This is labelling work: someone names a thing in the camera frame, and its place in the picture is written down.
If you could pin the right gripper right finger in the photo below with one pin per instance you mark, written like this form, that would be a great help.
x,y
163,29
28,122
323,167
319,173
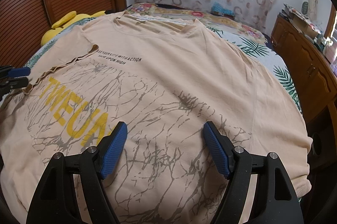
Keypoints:
x,y
275,199

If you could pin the pink bottle on cabinet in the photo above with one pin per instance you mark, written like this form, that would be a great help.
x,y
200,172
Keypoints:
x,y
330,52

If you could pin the wooden sideboard cabinet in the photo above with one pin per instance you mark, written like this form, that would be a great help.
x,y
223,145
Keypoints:
x,y
314,81

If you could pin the cardboard box with papers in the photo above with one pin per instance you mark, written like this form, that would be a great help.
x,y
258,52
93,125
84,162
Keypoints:
x,y
300,22

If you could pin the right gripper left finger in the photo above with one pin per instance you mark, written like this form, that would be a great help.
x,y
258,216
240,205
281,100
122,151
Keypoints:
x,y
54,200

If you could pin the beige printed t-shirt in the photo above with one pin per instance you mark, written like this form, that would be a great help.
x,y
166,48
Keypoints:
x,y
164,79

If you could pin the blue item on box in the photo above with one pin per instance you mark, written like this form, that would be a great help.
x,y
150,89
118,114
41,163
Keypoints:
x,y
218,9

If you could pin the floral leaf bed sheet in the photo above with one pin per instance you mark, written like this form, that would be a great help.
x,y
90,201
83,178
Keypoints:
x,y
251,41

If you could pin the small round desk fan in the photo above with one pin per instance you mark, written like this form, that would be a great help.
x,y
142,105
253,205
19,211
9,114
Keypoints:
x,y
304,8

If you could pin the yellow Pikachu plush toy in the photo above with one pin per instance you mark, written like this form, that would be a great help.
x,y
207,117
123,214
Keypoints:
x,y
66,21

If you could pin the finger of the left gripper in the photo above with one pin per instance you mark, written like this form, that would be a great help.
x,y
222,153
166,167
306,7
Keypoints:
x,y
9,71
11,84

